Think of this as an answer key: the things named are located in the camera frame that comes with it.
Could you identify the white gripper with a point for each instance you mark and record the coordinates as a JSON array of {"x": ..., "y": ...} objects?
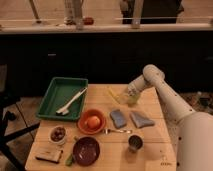
[{"x": 137, "y": 86}]

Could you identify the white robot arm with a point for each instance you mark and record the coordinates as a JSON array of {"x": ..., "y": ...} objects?
[{"x": 195, "y": 144}]

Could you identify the translucent green cup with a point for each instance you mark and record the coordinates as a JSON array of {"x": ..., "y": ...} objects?
[{"x": 132, "y": 98}]

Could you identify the grey folded cloth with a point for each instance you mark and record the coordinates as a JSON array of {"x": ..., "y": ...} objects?
[{"x": 140, "y": 121}]

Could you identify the metal fork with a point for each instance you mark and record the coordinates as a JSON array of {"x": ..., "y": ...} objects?
[{"x": 107, "y": 131}]

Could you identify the dark metal cup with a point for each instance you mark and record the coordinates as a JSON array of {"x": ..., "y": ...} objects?
[{"x": 135, "y": 143}]

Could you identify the orange fruit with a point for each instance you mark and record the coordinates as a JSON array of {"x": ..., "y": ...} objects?
[{"x": 93, "y": 122}]

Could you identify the orange plate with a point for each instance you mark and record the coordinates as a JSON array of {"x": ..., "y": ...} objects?
[{"x": 82, "y": 123}]

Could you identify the person in dark clothes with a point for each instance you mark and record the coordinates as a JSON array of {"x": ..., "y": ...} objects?
[{"x": 153, "y": 11}]

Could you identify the green plastic tray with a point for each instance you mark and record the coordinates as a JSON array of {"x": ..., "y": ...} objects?
[{"x": 58, "y": 94}]

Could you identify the white plastic utensil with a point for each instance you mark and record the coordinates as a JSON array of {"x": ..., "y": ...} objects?
[{"x": 65, "y": 109}]

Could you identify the red object on counter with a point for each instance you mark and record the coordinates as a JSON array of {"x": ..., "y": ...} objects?
[{"x": 88, "y": 21}]

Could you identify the dark red bowl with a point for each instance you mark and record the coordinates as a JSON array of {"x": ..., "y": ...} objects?
[{"x": 86, "y": 151}]

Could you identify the white bowl with grapes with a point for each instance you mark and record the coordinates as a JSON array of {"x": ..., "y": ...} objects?
[{"x": 58, "y": 135}]

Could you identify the green vegetable piece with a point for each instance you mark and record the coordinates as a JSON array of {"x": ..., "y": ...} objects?
[{"x": 69, "y": 161}]

